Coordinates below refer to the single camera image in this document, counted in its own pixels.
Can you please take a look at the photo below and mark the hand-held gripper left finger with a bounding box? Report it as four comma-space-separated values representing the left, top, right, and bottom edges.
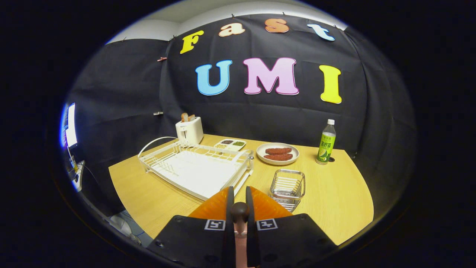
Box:
148, 186, 236, 268

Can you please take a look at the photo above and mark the computer monitor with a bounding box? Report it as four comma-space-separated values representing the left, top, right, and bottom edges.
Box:
61, 102, 78, 149

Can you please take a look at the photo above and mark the spoon with wooden handle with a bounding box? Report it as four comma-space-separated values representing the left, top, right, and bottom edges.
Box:
231, 202, 250, 236

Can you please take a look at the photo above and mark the green tea bottle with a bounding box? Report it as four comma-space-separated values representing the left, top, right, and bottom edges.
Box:
316, 119, 337, 165

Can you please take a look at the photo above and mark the white toaster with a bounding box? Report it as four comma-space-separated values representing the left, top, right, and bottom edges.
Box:
175, 117, 204, 145

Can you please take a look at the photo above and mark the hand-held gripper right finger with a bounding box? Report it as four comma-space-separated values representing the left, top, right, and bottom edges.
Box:
245, 186, 337, 268

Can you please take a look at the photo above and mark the white divided snack dish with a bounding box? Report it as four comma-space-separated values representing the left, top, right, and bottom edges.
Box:
214, 139, 247, 151

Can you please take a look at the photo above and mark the white wire dish rack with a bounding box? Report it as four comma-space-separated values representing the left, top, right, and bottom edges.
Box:
138, 137, 255, 201

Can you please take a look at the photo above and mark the silver wire basket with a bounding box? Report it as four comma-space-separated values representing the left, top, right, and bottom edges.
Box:
268, 169, 306, 213

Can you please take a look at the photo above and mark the beige plate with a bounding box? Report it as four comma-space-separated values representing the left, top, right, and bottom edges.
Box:
257, 143, 300, 166

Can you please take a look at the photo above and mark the black backdrop cloth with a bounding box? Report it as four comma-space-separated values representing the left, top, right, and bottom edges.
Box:
65, 14, 417, 231

